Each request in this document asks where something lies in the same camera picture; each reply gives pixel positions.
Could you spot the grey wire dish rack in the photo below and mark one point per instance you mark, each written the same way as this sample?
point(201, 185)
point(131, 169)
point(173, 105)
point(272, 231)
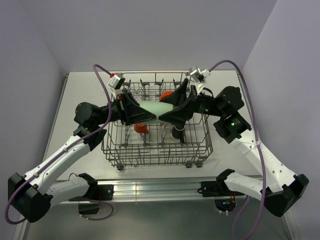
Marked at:
point(124, 148)

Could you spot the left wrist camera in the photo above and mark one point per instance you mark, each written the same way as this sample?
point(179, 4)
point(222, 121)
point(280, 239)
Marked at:
point(115, 83)

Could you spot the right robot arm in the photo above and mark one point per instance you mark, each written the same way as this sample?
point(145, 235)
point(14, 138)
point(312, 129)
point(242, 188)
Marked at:
point(240, 134)

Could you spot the orange brown mug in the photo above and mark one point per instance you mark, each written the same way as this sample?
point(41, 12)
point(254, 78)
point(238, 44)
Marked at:
point(141, 128)

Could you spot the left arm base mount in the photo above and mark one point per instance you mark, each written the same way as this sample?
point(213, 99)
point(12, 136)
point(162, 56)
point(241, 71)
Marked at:
point(97, 201)

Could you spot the orange bowl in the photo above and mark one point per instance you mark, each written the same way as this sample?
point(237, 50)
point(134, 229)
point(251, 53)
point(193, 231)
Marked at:
point(165, 94)

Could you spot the clear drinking glass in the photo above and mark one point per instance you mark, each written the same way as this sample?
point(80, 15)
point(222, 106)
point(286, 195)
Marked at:
point(166, 128)

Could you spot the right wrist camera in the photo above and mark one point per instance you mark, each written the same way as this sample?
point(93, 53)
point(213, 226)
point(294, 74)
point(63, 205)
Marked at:
point(199, 77)

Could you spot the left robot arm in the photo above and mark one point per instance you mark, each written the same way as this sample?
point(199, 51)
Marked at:
point(30, 193)

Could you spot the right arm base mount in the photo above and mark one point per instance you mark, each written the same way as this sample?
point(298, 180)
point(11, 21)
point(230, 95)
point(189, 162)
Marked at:
point(216, 188)

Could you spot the dark brown mug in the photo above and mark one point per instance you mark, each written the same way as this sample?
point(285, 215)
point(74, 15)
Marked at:
point(179, 133)

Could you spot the pale green cup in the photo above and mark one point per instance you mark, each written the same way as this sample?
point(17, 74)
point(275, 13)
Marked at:
point(157, 108)

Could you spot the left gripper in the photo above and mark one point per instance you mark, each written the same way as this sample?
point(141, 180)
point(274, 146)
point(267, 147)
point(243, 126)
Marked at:
point(129, 110)

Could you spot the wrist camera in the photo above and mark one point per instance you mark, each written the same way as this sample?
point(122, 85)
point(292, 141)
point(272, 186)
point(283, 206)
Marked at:
point(115, 83)
point(199, 77)

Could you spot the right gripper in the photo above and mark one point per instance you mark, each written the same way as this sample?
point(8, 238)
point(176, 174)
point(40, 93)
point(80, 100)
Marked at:
point(179, 115)

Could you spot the aluminium mounting rail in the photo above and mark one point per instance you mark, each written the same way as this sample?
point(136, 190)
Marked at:
point(170, 189)

